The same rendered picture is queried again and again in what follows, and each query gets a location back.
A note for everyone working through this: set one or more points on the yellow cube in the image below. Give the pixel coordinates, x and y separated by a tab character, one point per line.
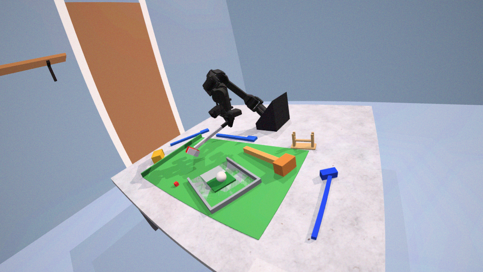
157	156

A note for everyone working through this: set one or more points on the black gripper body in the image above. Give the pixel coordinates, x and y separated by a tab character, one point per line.
231	113

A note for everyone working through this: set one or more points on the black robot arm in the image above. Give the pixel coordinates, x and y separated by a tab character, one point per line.
216	85

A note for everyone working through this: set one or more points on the white ball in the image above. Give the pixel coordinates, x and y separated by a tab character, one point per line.
221	176

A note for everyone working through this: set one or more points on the green flat mat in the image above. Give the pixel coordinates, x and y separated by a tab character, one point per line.
249	214

